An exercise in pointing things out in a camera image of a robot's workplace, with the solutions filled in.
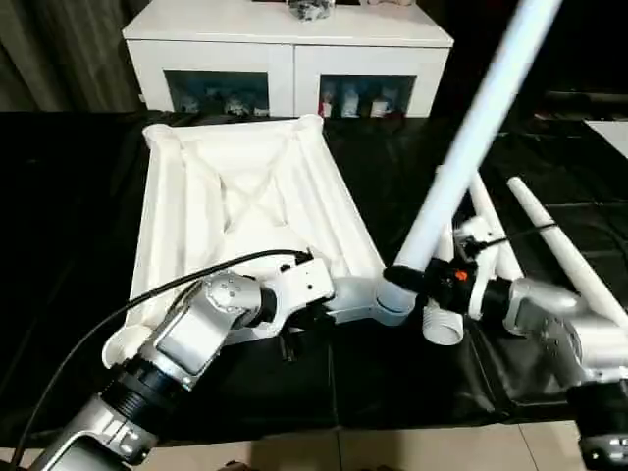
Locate white plastic table leg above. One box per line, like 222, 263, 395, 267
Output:
422, 225, 465, 347
507, 177, 628, 320
394, 0, 565, 276
470, 174, 524, 281

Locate black table mat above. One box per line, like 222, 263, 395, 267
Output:
0, 111, 628, 445

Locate white flat board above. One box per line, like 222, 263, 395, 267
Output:
586, 120, 628, 161

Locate grey curtain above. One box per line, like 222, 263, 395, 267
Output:
0, 0, 143, 114

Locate black white spotted toy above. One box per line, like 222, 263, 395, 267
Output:
287, 0, 335, 21

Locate black cabinet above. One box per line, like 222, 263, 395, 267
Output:
431, 0, 628, 124

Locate white cabinet with glass doors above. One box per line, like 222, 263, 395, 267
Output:
122, 0, 455, 119

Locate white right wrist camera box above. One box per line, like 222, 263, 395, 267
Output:
450, 215, 501, 320

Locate white plastic table top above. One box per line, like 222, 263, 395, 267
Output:
101, 113, 418, 369

